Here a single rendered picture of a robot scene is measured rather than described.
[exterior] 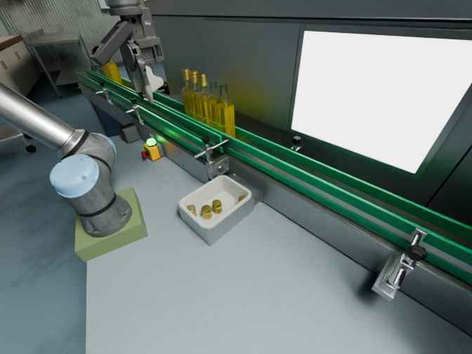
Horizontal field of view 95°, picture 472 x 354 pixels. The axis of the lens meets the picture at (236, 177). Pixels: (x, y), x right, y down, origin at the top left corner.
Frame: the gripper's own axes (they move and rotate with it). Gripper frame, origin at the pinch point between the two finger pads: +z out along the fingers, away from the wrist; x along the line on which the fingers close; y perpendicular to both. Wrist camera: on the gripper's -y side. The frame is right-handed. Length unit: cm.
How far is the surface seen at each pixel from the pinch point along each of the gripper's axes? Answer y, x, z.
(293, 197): 24, -39, 31
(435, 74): 42, -57, -6
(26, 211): -71, 164, 118
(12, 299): -88, 77, 118
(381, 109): 42, -50, 4
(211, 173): 14.5, -6.6, 33.0
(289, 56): 42.0, -19.5, -5.6
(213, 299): -13, -40, 43
